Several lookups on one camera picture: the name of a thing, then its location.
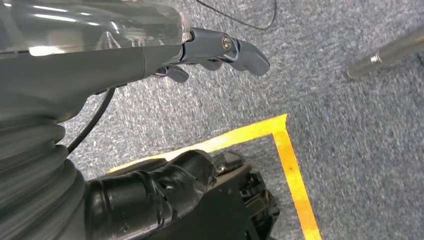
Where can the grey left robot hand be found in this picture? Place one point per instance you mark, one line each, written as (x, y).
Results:
(82, 66)

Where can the stainless steel workbench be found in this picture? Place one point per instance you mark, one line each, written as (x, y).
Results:
(391, 53)

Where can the yellow floor tape marking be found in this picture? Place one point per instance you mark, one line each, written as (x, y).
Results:
(291, 172)

